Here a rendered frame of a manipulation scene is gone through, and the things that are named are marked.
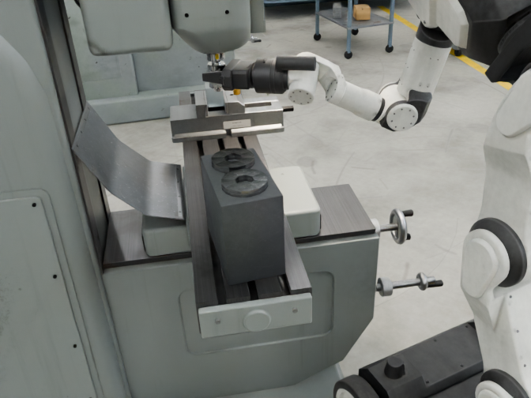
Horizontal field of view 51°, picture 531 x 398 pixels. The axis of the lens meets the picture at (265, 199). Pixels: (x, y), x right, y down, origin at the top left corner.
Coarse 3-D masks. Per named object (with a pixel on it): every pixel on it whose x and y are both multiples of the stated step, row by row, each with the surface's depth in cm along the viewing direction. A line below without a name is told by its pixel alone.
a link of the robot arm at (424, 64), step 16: (416, 48) 133; (432, 48) 131; (448, 48) 132; (416, 64) 134; (432, 64) 133; (400, 80) 142; (416, 80) 136; (432, 80) 136; (416, 96) 137; (400, 112) 139; (416, 112) 139; (400, 128) 141
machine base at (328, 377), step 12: (324, 372) 192; (336, 372) 191; (300, 384) 188; (312, 384) 187; (324, 384) 187; (228, 396) 184; (240, 396) 184; (252, 396) 184; (264, 396) 184; (276, 396) 184; (288, 396) 183; (300, 396) 183; (312, 396) 183; (324, 396) 183
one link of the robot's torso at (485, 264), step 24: (480, 240) 109; (480, 264) 110; (504, 264) 106; (480, 288) 112; (504, 288) 115; (528, 288) 116; (480, 312) 119; (504, 312) 115; (528, 312) 116; (480, 336) 124; (504, 336) 117; (528, 336) 116; (504, 360) 119; (528, 360) 116; (504, 384) 118; (528, 384) 115
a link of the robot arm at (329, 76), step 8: (320, 64) 139; (328, 64) 139; (320, 72) 142; (328, 72) 141; (336, 72) 140; (320, 80) 144; (328, 80) 143; (336, 80) 140; (344, 80) 140; (328, 88) 144; (336, 88) 139; (344, 88) 139; (328, 96) 142; (336, 96) 139; (336, 104) 142
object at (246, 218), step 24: (216, 168) 113; (240, 168) 112; (264, 168) 113; (216, 192) 106; (240, 192) 103; (264, 192) 105; (216, 216) 111; (240, 216) 104; (264, 216) 105; (216, 240) 118; (240, 240) 106; (264, 240) 108; (240, 264) 109; (264, 264) 111
